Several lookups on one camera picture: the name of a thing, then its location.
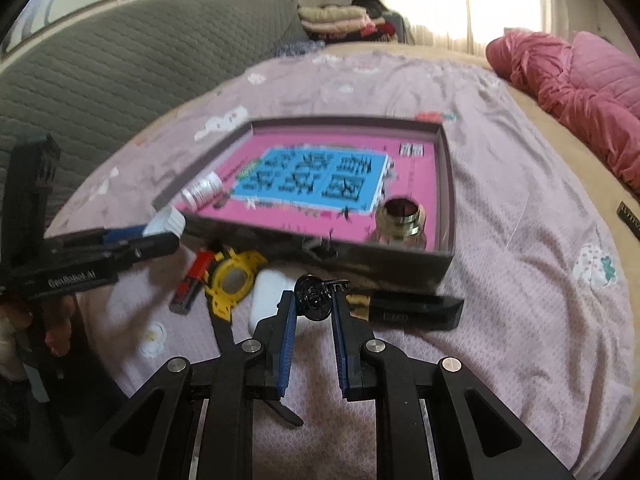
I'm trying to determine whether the dark shallow cardboard box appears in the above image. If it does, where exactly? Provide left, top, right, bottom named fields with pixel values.
left=154, top=116, right=456, bottom=292

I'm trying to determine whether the black gold lipstick tube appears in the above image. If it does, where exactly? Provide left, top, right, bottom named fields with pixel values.
left=346, top=289, right=464, bottom=332

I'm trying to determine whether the white plastic jar lid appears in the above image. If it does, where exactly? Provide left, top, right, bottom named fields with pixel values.
left=143, top=205, right=186, bottom=238

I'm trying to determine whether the white pill bottle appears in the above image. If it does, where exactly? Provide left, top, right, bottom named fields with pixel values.
left=181, top=171, right=224, bottom=211

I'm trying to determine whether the person left hand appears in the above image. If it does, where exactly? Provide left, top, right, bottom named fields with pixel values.
left=1, top=296, right=77, bottom=380

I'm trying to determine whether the lilac patterned bed sheet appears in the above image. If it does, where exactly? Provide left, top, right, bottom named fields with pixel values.
left=47, top=52, right=635, bottom=479

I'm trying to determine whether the red black lighter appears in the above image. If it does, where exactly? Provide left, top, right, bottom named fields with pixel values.
left=169, top=249, right=215, bottom=315

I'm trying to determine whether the white earbuds case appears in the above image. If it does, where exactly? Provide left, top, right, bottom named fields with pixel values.
left=248, top=264, right=306, bottom=335

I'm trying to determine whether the black hair claw clip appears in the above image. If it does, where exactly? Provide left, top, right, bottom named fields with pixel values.
left=294, top=274, right=350, bottom=322

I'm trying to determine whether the pink blue book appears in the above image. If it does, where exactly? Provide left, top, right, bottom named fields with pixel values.
left=195, top=128, right=437, bottom=249

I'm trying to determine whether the yellow black wristwatch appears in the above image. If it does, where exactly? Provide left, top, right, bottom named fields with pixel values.
left=204, top=246, right=306, bottom=428

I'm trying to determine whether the stack of folded clothes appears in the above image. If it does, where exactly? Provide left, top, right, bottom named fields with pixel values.
left=298, top=0, right=409, bottom=44

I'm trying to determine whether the dark patterned cloth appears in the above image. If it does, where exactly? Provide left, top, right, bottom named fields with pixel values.
left=276, top=40, right=326, bottom=58

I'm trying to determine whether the grey quilted headboard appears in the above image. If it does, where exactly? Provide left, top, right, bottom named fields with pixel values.
left=1, top=0, right=307, bottom=221

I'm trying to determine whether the pink quilted comforter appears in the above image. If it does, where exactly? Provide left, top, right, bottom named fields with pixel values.
left=485, top=30, right=639, bottom=194

